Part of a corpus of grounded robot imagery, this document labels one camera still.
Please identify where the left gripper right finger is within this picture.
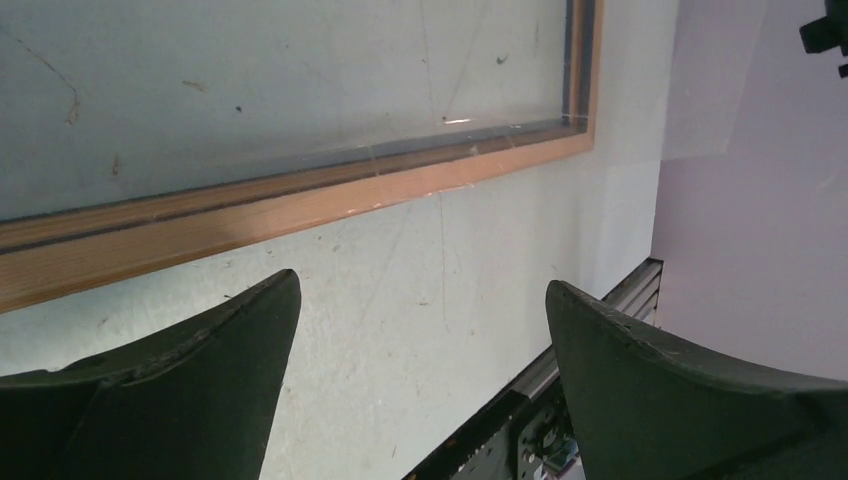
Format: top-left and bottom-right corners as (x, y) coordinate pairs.
(545, 280), (847, 479)

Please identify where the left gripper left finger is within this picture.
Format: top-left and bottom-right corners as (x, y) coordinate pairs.
(1, 270), (301, 479)

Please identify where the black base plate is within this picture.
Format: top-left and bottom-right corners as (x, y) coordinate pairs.
(405, 379), (580, 480)

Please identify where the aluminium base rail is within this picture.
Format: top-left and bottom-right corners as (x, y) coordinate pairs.
(505, 258), (664, 400)

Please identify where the clear acrylic sheet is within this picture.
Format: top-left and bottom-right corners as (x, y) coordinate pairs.
(1, 1), (572, 219)

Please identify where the wooden picture frame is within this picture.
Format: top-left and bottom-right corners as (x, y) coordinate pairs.
(1, 1), (604, 312)

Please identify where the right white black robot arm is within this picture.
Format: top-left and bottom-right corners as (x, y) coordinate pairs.
(799, 0), (847, 58)

